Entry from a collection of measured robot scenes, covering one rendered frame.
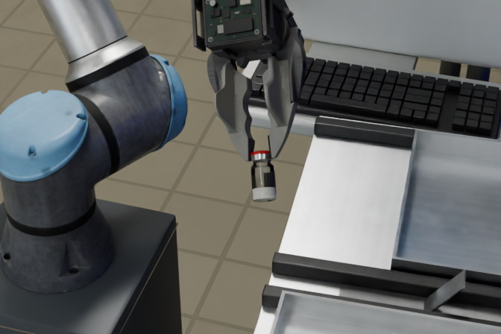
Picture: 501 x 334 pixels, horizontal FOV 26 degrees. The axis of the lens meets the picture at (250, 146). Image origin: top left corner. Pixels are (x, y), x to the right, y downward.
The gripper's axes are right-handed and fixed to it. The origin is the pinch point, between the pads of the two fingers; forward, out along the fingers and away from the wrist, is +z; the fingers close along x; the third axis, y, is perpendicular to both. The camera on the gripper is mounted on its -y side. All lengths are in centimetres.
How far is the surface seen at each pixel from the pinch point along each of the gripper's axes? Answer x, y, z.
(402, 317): 6.2, -26.3, 16.4
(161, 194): -81, -157, -20
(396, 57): -3, -81, -28
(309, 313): -4.3, -25.6, 15.2
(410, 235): 5.4, -39.5, 6.3
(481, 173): 13, -51, -2
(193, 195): -73, -160, -19
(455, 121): 8, -67, -13
